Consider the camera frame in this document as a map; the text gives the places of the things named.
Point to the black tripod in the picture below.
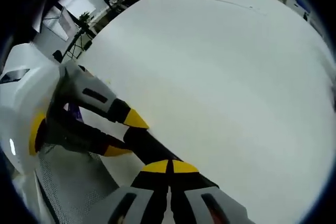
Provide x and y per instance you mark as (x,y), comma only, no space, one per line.
(80,40)

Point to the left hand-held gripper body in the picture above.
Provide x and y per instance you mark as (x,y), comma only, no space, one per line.
(21,103)

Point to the grey mesh chair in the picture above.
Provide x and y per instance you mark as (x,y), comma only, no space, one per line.
(76,187)

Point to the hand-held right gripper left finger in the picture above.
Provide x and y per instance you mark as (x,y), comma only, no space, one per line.
(141,197)

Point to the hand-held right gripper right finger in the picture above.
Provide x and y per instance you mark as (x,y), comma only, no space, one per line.
(199,203)

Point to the desktop computer monitor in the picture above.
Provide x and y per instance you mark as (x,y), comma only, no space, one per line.
(65,23)

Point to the black remote control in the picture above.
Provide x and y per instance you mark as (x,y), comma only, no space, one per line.
(149,145)

